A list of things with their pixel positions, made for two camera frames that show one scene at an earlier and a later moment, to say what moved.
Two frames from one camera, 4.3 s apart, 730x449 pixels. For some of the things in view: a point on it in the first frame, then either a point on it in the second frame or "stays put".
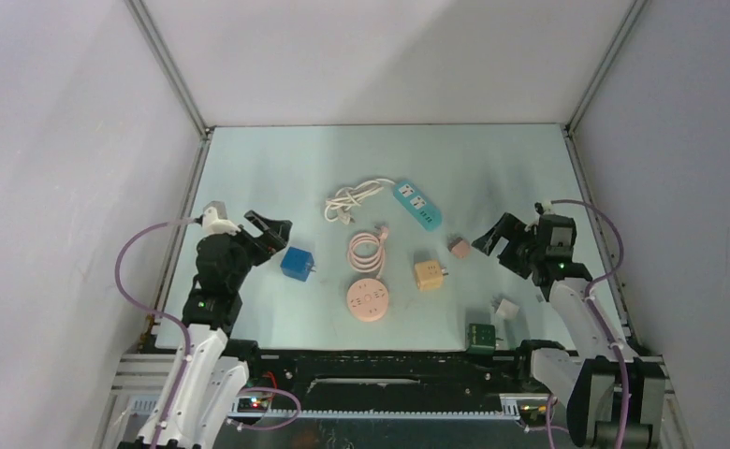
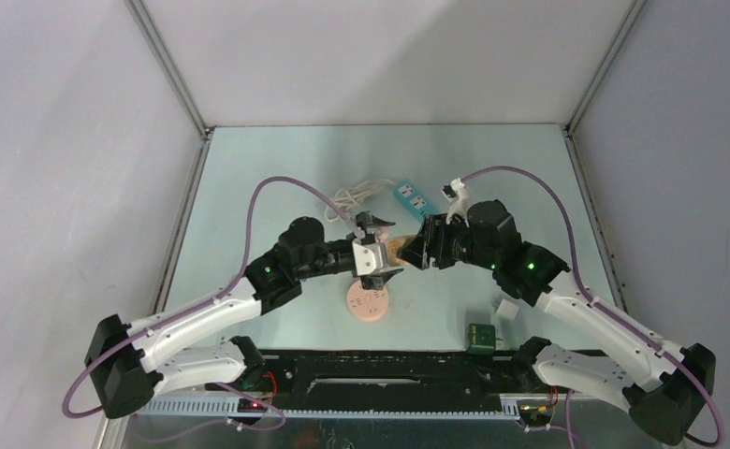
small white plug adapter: [507, 310] stays put
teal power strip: [422, 210] stays put
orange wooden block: [428, 275] to [394, 246]
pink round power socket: [367, 299] stays put
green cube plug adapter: [482, 339] stays put
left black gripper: [276, 232] to [378, 279]
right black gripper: [511, 226] to [430, 241]
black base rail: [389, 382] stays put
